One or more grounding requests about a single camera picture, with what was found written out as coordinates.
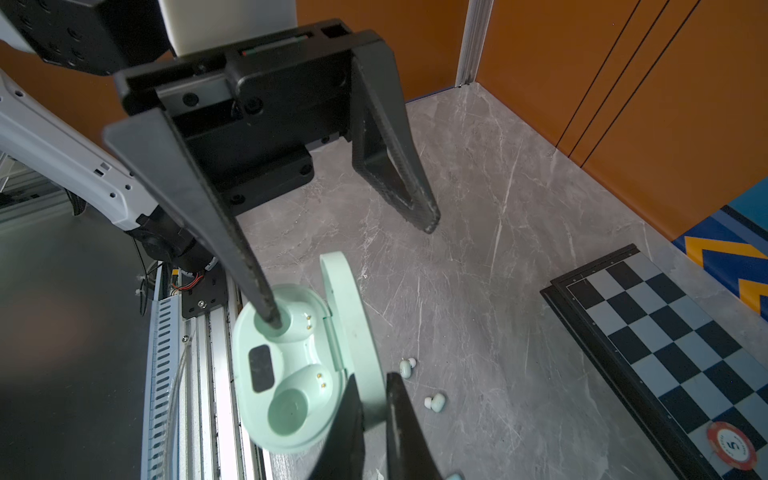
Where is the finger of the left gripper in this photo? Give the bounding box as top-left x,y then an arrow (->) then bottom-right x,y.
103,108 -> 282,329
350,41 -> 440,234

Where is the left aluminium corner post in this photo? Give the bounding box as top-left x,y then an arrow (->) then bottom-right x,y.
455,0 -> 494,87

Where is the red poker chip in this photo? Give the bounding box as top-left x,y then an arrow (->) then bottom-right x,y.
707,421 -> 758,471

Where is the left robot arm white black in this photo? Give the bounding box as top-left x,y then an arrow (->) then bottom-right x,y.
1,1 -> 440,328

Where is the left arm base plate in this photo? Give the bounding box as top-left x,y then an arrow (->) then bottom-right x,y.
178,265 -> 228,319

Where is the black grey checkerboard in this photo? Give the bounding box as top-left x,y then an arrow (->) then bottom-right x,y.
541,244 -> 767,479

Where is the mint earbud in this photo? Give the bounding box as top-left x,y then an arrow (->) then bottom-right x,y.
423,392 -> 447,413
399,357 -> 417,379

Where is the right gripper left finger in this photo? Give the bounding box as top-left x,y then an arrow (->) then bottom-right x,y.
309,375 -> 365,480

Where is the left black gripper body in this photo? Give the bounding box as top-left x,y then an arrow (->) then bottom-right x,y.
113,20 -> 380,215

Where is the mint green earbud case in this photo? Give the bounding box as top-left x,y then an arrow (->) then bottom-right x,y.
231,252 -> 386,454

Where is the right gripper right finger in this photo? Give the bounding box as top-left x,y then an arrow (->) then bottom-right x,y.
386,372 -> 442,480

